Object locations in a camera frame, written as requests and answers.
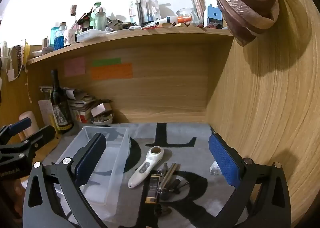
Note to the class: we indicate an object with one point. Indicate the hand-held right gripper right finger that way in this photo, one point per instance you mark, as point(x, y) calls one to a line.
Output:
point(225, 160)

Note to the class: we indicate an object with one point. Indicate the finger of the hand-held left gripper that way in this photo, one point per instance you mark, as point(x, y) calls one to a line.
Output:
point(42, 133)
point(20, 125)

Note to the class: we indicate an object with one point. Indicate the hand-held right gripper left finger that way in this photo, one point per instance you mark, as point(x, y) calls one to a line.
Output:
point(91, 158)

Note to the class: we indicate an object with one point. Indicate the clear plastic storage box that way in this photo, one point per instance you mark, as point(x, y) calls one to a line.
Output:
point(110, 168)

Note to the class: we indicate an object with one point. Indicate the white handheld facial massager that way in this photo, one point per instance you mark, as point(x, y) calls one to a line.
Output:
point(146, 165)

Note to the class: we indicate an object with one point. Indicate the silver metal folding tool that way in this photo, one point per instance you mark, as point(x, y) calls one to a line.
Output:
point(170, 174)

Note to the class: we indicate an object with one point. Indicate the small clear plastic piece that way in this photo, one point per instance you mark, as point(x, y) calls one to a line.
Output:
point(215, 169)

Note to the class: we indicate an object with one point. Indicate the white paper card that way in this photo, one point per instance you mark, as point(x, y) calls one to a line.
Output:
point(45, 111)

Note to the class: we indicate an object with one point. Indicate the dark wine bottle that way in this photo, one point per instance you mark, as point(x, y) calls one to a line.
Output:
point(60, 108)

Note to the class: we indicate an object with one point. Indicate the bowl of small stones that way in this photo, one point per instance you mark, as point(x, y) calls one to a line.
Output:
point(102, 120)

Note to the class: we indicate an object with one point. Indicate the stack of books and papers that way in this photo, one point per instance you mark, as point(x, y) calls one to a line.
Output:
point(80, 103)

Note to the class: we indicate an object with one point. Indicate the small white cardboard box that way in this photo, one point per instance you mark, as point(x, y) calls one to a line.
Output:
point(100, 109)

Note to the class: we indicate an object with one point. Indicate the grey mat with black letters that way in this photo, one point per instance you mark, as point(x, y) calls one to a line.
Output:
point(180, 133)

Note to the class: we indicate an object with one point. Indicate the small black clip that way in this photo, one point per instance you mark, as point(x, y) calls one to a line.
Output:
point(176, 184)

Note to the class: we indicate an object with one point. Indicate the patterned hanging cloth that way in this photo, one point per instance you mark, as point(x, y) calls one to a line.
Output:
point(18, 55)

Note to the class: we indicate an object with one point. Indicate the pink sticky note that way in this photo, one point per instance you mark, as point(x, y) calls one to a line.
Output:
point(75, 66)

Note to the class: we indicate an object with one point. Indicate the small dark metal object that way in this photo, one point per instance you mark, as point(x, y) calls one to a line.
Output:
point(162, 211)

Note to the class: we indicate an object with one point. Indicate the orange sticky note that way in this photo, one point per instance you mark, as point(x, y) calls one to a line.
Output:
point(111, 71)

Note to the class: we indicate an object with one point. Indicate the blue glass bottle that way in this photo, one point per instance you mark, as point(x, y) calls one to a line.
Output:
point(58, 39)

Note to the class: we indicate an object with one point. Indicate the green sticky note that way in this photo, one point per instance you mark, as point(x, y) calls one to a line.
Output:
point(106, 61)

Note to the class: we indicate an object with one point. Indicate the white printed cup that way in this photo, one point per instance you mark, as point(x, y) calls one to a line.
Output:
point(70, 37)

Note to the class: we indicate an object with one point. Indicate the white plastic lidded box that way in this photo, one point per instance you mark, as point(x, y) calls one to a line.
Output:
point(91, 35)

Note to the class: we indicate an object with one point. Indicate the tall green bottle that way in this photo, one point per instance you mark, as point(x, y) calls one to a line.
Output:
point(93, 18)

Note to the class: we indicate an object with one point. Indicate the pale green pump bottle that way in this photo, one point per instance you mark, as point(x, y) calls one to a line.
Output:
point(100, 19)

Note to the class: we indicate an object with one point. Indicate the blue pencil sharpener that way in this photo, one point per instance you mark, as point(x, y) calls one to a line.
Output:
point(212, 17)

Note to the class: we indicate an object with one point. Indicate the orange marker pen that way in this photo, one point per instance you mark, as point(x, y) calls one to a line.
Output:
point(183, 19)

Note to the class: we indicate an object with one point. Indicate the white marker pen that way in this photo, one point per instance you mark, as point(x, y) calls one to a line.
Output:
point(158, 21)

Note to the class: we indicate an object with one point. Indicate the round glass jar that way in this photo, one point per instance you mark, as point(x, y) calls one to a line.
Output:
point(185, 13)

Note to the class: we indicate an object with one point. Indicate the clear jar of brown sticks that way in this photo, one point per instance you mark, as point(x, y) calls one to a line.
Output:
point(198, 7)

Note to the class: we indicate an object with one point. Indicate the brown scarf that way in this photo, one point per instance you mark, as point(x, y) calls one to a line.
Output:
point(245, 5)

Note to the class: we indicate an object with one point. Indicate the clear blister package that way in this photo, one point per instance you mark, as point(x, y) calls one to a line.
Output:
point(148, 8)

